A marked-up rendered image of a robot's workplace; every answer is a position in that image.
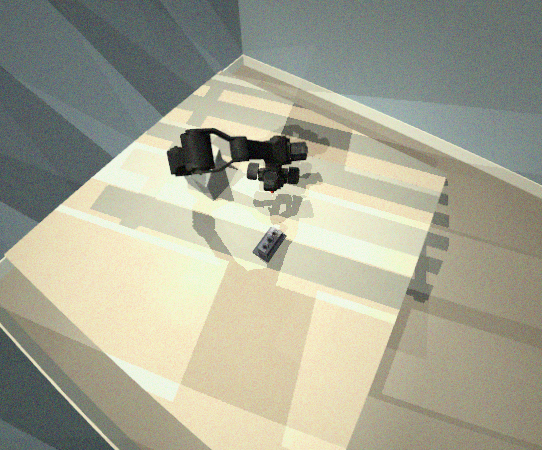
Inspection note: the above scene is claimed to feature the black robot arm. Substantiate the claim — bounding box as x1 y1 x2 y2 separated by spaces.
166 128 308 191

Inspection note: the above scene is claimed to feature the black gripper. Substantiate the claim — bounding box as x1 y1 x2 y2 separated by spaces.
246 162 300 184

